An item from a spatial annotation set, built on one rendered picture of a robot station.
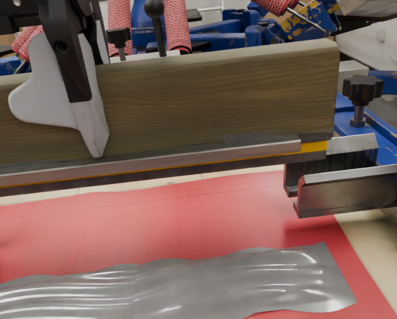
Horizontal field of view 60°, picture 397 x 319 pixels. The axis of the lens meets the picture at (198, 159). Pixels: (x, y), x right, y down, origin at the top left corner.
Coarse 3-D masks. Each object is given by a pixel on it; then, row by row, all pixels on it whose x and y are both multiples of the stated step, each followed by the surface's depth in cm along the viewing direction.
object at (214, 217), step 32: (160, 192) 43; (192, 192) 43; (224, 192) 42; (256, 192) 41; (160, 224) 38; (192, 224) 37; (224, 224) 37; (256, 224) 36; (288, 224) 36; (320, 224) 35; (160, 256) 34; (192, 256) 33; (352, 256) 31; (352, 288) 28
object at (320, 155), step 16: (240, 160) 29; (256, 160) 29; (272, 160) 29; (288, 160) 29; (304, 160) 29; (112, 176) 29; (128, 176) 29; (144, 176) 29; (160, 176) 29; (176, 176) 30; (0, 192) 29; (16, 192) 29; (32, 192) 30
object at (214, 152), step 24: (216, 144) 27; (240, 144) 26; (264, 144) 26; (288, 144) 26; (0, 168) 27; (24, 168) 26; (48, 168) 26; (72, 168) 26; (96, 168) 26; (120, 168) 26; (144, 168) 26
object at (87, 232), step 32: (96, 192) 45; (128, 192) 44; (0, 224) 41; (32, 224) 40; (64, 224) 40; (96, 224) 39; (128, 224) 38; (0, 256) 36; (32, 256) 35; (64, 256) 35; (96, 256) 35; (128, 256) 34
